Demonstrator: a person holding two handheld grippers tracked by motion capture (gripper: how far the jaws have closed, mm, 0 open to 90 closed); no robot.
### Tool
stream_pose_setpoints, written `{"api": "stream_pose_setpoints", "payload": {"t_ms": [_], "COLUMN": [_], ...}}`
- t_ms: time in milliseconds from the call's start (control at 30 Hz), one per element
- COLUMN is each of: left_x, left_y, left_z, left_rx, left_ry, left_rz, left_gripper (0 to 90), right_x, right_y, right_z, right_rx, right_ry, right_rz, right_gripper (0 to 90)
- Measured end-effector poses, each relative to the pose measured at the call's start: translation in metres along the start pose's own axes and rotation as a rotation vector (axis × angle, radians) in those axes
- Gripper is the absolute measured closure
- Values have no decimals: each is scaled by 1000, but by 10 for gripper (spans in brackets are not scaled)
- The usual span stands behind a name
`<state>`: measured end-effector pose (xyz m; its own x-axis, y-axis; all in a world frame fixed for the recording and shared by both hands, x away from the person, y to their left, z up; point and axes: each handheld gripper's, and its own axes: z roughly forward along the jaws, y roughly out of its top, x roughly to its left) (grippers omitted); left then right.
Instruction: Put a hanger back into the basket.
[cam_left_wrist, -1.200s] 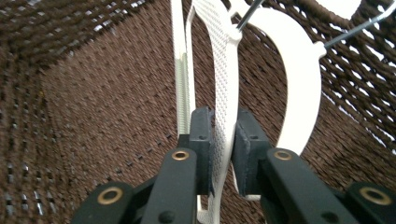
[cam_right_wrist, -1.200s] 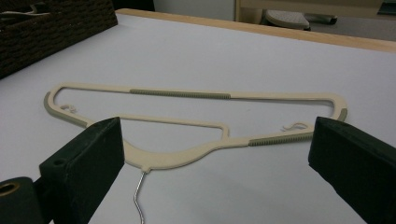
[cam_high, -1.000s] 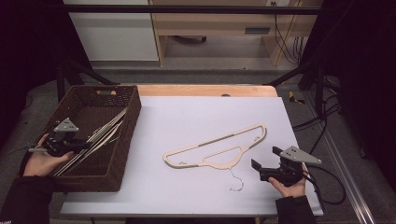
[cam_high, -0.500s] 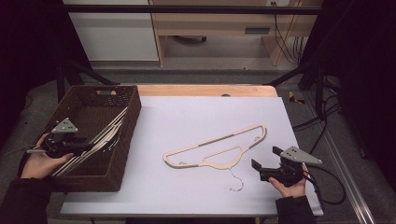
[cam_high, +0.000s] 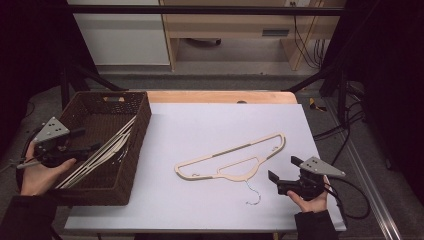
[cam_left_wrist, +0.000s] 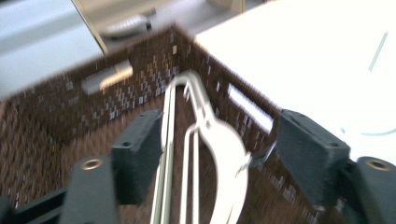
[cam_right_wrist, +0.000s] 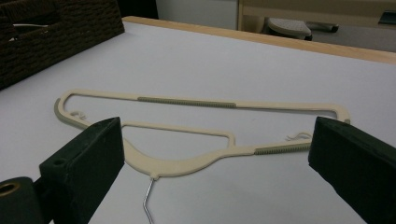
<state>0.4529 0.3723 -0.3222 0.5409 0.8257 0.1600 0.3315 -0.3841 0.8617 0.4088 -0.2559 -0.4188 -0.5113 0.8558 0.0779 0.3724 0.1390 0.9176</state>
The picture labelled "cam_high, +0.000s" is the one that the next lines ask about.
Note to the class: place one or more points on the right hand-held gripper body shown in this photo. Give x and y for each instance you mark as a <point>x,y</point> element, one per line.
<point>316,168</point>

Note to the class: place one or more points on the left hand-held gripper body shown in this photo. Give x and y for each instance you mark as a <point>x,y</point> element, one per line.
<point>50,131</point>

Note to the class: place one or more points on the cream wooden clothes hanger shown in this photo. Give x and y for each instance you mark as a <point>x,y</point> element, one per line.
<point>100,152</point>
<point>233,149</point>
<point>115,146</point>

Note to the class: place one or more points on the brown woven basket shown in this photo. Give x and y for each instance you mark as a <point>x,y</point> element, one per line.
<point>100,113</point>

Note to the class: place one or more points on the person's right hand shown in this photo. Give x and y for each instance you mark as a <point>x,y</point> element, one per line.
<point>313,205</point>

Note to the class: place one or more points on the person's left hand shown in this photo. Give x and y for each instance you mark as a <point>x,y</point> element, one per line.
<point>36,178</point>

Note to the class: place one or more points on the black stand legs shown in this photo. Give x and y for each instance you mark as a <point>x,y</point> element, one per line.
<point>341,90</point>
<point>65,86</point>

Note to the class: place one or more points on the yellow floor item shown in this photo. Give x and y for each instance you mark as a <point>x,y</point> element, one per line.
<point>313,104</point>

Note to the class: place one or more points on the black curtain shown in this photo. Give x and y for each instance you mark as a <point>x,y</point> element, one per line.
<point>393,66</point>
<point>30,50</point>

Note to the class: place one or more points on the white cabinet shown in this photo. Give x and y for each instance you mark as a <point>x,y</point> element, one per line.
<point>123,40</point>

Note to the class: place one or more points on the light wooden desk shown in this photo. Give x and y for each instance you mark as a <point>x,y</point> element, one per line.
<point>233,25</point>

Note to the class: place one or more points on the aluminium floor rail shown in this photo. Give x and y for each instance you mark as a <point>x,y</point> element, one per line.
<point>366,173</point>

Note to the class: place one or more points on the black frame bar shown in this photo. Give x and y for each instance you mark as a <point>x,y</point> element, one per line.
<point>200,10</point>

